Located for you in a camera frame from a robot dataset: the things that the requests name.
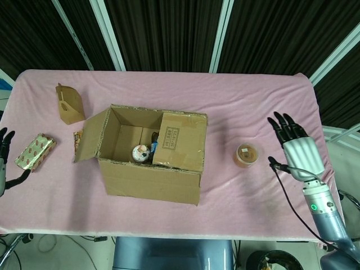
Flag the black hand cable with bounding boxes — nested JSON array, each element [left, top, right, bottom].
[[269, 164, 338, 253]]

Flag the thin white frame post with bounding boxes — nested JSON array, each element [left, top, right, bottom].
[[51, 0, 94, 70]]

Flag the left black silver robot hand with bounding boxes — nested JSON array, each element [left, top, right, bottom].
[[0, 127, 32, 197]]

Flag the round orange lidded cup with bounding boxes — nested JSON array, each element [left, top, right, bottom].
[[235, 142, 264, 169]]

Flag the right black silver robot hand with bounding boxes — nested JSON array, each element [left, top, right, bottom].
[[267, 111, 325, 181]]

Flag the blue white box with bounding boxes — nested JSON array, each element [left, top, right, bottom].
[[0, 68, 15, 99]]

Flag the chrome stand leg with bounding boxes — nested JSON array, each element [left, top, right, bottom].
[[0, 233, 28, 270]]

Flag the gold foil wrapped packet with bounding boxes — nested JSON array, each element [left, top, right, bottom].
[[14, 133, 58, 173]]

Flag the pink table cloth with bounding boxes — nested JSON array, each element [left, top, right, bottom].
[[0, 69, 347, 243]]

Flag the kraft paper takeaway box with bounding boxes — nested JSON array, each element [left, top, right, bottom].
[[55, 82, 86, 125]]

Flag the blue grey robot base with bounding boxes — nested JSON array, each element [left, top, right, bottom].
[[112, 236, 235, 270]]

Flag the large cardboard box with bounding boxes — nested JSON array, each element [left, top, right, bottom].
[[73, 103, 209, 207]]

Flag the white frame rail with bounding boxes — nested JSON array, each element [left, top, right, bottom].
[[322, 125, 360, 143]]

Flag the black floor cable with plug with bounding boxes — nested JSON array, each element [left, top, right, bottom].
[[80, 235, 108, 243]]

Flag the black waste bin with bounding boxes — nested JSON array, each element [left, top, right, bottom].
[[246, 249, 299, 270]]

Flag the green orange snack packet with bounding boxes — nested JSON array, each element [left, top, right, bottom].
[[73, 129, 85, 153]]

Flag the wide white frame post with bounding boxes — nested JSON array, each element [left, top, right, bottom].
[[89, 0, 127, 71]]

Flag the round white toy figure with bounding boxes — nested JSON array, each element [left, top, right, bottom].
[[132, 144, 150, 163]]

